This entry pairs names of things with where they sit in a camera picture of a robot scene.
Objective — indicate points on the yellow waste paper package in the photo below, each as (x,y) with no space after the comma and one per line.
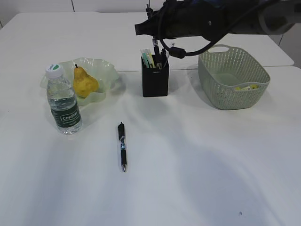
(246,88)

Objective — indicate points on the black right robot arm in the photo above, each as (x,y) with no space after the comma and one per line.
(264,17)

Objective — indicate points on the green wavy glass plate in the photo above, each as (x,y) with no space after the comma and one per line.
(101,70)

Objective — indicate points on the green utility knife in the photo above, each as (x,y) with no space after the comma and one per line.
(145,58)

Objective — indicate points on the clear plastic water bottle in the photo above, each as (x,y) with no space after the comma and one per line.
(62,100)

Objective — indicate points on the black square pen holder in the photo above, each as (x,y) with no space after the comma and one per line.
(155,81)

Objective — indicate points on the yellow utility knife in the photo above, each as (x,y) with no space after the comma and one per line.
(150,59)

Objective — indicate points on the green plastic woven basket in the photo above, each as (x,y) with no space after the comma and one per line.
(220,72)

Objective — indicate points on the yellow pear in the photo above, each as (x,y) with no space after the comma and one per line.
(83,83)

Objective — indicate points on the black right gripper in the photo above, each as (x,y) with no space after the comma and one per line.
(188,18)

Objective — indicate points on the black pen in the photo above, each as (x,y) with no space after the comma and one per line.
(123,151)
(162,59)
(149,13)

